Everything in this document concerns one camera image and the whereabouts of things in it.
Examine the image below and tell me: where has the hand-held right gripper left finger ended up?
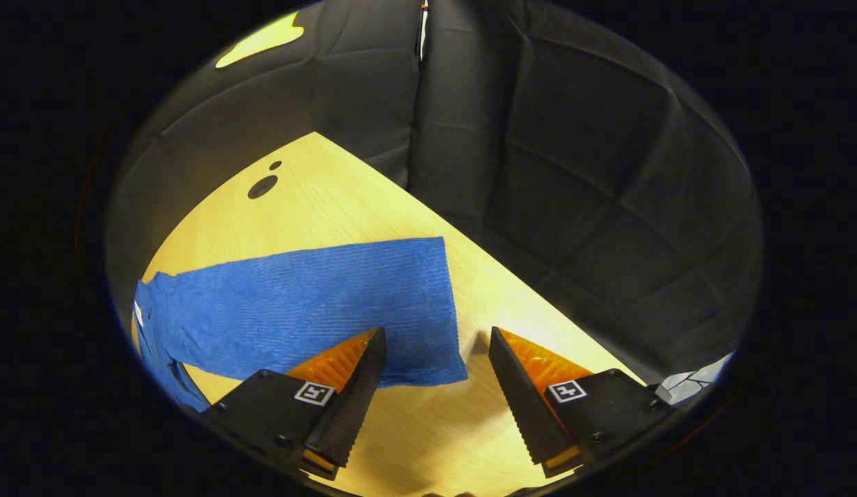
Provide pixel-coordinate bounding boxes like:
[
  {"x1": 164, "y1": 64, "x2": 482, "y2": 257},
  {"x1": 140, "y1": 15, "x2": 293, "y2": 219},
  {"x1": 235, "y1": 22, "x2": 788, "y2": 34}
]
[{"x1": 197, "y1": 327, "x2": 389, "y2": 482}]

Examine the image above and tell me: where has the blue corduroy shirt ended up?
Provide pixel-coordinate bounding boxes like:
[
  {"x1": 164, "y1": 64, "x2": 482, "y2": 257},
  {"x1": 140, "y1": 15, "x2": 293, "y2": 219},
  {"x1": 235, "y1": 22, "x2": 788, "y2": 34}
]
[{"x1": 131, "y1": 237, "x2": 469, "y2": 413}]

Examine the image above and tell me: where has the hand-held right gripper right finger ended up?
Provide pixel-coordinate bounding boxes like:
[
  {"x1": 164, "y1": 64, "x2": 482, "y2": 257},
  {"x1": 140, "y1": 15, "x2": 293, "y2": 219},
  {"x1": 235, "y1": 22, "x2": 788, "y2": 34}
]
[{"x1": 488, "y1": 327, "x2": 677, "y2": 479}]

